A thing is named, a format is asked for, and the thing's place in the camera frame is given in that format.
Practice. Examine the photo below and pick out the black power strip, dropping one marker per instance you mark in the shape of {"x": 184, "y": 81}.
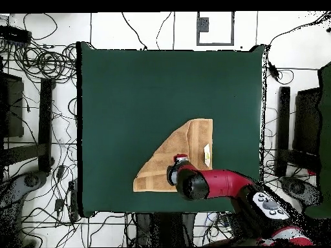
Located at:
{"x": 74, "y": 204}

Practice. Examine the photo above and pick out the dark green table cloth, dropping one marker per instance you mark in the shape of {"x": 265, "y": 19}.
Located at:
{"x": 116, "y": 77}

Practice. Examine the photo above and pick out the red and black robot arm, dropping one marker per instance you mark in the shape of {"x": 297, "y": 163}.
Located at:
{"x": 219, "y": 180}

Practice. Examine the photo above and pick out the dark grey square floor frame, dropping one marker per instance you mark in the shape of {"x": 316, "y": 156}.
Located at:
{"x": 214, "y": 44}

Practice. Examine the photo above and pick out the black stand behind table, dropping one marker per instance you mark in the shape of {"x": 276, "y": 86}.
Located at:
{"x": 168, "y": 230}

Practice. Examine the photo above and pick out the small black power adapter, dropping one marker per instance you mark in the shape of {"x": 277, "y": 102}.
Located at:
{"x": 59, "y": 204}

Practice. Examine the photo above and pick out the grey floor outlet box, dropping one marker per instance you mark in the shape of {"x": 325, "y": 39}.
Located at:
{"x": 203, "y": 24}

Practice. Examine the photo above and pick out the grey pedestal foot with caster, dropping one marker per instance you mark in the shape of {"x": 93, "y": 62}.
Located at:
{"x": 300, "y": 190}
{"x": 15, "y": 191}

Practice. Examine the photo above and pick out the black flat box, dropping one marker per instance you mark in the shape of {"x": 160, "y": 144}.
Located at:
{"x": 14, "y": 108}

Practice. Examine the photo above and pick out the tan terry towel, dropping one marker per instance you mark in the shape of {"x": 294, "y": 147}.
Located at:
{"x": 181, "y": 149}

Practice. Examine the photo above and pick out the black long device box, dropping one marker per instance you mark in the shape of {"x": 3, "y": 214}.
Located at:
{"x": 14, "y": 35}

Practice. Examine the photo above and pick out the black upright panel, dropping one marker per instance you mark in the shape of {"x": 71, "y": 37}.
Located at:
{"x": 306, "y": 118}

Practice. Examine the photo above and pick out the green cloth on side table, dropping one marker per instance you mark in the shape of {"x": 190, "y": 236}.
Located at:
{"x": 325, "y": 129}

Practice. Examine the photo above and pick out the black stand base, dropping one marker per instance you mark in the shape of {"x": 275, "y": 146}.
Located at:
{"x": 284, "y": 116}
{"x": 45, "y": 116}

